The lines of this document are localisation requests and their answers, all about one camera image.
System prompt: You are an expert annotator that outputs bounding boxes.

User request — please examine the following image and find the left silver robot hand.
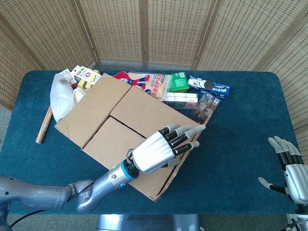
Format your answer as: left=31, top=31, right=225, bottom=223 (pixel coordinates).
left=127, top=124, right=207, bottom=174

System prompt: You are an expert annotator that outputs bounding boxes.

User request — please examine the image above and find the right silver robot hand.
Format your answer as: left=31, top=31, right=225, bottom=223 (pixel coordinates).
left=257, top=136, right=308, bottom=202

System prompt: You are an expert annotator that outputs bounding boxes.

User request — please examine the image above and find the red cardboard box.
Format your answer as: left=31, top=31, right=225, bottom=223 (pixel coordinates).
left=54, top=73, right=207, bottom=202

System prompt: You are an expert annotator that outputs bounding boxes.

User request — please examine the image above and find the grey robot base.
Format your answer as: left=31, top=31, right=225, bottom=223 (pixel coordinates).
left=95, top=213, right=201, bottom=231

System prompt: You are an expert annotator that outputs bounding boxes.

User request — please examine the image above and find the dark teal table top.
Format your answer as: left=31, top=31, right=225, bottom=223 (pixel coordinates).
left=0, top=69, right=299, bottom=215

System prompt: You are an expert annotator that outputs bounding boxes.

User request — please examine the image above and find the clear box of brown cookies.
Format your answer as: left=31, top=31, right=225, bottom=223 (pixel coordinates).
left=192, top=92, right=221, bottom=122

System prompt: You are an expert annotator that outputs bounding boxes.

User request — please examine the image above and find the green box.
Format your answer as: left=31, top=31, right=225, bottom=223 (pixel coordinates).
left=168, top=71, right=190, bottom=93

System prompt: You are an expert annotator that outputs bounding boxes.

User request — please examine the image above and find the blue Oreo cookie pack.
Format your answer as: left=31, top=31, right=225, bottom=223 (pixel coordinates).
left=187, top=75, right=231, bottom=100

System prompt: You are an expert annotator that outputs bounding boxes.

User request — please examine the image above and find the white pastel cube pack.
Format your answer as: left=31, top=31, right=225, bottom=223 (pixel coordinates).
left=163, top=92, right=198, bottom=109

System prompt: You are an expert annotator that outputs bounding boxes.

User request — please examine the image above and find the yellow sponge pack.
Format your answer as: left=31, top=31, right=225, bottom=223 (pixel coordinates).
left=72, top=65, right=102, bottom=90

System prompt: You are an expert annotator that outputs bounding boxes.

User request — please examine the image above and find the white plastic bag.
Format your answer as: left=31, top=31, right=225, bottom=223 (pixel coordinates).
left=50, top=73, right=77, bottom=123

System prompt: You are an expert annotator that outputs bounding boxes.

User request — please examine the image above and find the brown wooden stick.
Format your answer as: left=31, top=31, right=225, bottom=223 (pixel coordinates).
left=35, top=104, right=53, bottom=144

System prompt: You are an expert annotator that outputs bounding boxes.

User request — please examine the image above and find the small red white carton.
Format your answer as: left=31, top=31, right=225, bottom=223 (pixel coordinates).
left=59, top=69, right=78, bottom=89

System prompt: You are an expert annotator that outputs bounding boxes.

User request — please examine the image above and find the bamboo folding screen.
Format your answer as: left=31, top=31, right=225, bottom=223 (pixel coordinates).
left=0, top=0, right=308, bottom=157

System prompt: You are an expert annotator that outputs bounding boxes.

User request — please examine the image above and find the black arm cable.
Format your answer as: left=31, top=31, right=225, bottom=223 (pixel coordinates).
left=8, top=181, right=95, bottom=228

